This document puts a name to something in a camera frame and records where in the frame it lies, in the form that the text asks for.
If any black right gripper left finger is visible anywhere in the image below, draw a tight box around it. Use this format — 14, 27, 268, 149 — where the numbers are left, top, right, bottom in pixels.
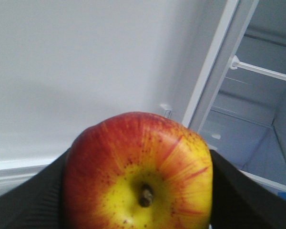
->
0, 152, 68, 229

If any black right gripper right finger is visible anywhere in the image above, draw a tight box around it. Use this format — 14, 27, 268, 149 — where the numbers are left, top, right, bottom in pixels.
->
210, 150, 286, 229

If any red yellow apple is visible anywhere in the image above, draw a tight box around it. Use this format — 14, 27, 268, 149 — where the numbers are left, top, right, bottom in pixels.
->
62, 112, 213, 229

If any grey fridge body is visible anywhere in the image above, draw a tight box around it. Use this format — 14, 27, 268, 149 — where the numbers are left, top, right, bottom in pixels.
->
182, 0, 286, 200

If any white fridge door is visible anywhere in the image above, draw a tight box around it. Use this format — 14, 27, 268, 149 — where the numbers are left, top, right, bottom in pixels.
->
0, 0, 229, 187

